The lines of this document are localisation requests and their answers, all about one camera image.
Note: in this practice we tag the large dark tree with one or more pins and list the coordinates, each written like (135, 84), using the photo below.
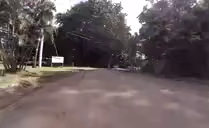
(92, 36)

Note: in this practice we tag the white sign board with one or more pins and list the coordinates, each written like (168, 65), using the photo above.
(57, 60)

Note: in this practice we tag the reddish brown asphalt road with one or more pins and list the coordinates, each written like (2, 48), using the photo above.
(105, 100)

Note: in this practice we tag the group of leafy trees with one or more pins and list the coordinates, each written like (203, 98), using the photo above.
(15, 36)

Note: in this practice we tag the pale tree trunk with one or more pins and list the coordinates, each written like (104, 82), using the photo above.
(41, 50)

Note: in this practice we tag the dense dark trees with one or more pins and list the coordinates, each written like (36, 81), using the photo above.
(178, 43)

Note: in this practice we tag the grass verge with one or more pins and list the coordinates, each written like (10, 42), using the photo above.
(9, 80)

